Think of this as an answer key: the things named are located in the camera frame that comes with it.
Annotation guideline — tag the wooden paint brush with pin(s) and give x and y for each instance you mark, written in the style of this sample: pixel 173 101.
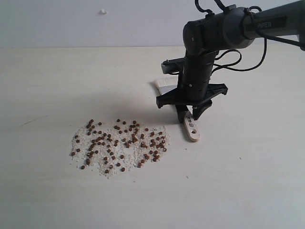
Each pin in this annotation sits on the wooden paint brush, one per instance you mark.
pixel 167 84

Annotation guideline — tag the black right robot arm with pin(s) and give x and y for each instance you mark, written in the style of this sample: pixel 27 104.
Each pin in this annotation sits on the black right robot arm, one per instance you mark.
pixel 233 29

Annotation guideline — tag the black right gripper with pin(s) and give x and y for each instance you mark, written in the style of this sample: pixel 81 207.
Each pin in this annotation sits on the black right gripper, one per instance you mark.
pixel 193 87

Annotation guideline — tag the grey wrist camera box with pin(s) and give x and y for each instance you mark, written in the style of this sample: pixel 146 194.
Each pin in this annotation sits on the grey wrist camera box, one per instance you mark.
pixel 172 67

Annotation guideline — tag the pile of beans and grit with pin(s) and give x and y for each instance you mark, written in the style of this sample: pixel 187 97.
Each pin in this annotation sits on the pile of beans and grit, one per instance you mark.
pixel 117 146

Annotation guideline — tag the white wall plug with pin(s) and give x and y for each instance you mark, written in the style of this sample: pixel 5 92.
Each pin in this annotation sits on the white wall plug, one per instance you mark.
pixel 102 12

